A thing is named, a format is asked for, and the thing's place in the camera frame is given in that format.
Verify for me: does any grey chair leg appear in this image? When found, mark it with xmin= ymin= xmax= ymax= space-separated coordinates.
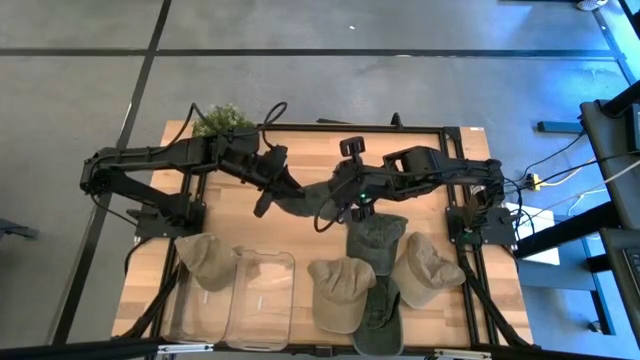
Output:
xmin=0 ymin=217 xmax=40 ymax=241

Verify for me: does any beige baseball cap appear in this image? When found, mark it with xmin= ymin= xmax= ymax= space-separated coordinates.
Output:
xmin=306 ymin=256 xmax=378 ymax=335
xmin=173 ymin=232 xmax=246 ymax=294
xmin=390 ymin=231 xmax=468 ymax=310

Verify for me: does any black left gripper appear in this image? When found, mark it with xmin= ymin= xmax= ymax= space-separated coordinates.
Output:
xmin=249 ymin=145 xmax=307 ymax=219

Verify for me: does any dark grey desk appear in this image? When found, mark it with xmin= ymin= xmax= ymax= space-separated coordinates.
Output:
xmin=579 ymin=79 xmax=640 ymax=231
xmin=598 ymin=227 xmax=640 ymax=321

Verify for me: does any black desk leg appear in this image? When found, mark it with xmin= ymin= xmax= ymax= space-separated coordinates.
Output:
xmin=513 ymin=199 xmax=621 ymax=261

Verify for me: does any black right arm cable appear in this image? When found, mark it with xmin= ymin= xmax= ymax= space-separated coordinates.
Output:
xmin=312 ymin=185 xmax=351 ymax=234

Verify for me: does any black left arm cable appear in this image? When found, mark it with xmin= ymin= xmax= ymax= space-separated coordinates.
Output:
xmin=257 ymin=101 xmax=290 ymax=151

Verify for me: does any silver bracket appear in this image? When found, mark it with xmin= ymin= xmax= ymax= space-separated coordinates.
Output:
xmin=156 ymin=342 xmax=215 ymax=356
xmin=432 ymin=348 xmax=492 ymax=360

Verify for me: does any white floor sheet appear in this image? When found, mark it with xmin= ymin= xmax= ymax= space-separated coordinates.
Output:
xmin=504 ymin=202 xmax=562 ymax=267

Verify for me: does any black bar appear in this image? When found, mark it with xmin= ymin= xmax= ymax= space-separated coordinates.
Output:
xmin=0 ymin=337 xmax=166 ymax=360

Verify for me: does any small green potted plant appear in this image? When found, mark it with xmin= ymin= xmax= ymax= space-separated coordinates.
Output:
xmin=191 ymin=102 xmax=257 ymax=139

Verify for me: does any black table frame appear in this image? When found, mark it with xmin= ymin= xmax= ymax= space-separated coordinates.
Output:
xmin=112 ymin=112 xmax=536 ymax=351

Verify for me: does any blue floor bar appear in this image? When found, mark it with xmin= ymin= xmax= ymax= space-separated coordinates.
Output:
xmin=537 ymin=121 xmax=585 ymax=134

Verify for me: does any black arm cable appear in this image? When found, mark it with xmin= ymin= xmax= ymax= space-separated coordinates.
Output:
xmin=312 ymin=185 xmax=351 ymax=234
xmin=257 ymin=101 xmax=290 ymax=151

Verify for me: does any clear plastic bin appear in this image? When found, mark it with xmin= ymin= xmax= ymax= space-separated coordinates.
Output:
xmin=158 ymin=244 xmax=242 ymax=346
xmin=222 ymin=249 xmax=297 ymax=352

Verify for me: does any dark green baseball cap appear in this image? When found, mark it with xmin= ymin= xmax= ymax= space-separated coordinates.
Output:
xmin=351 ymin=275 xmax=405 ymax=357
xmin=272 ymin=180 xmax=349 ymax=223
xmin=345 ymin=213 xmax=410 ymax=277

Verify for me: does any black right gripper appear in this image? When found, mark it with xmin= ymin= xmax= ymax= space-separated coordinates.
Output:
xmin=330 ymin=135 xmax=384 ymax=224

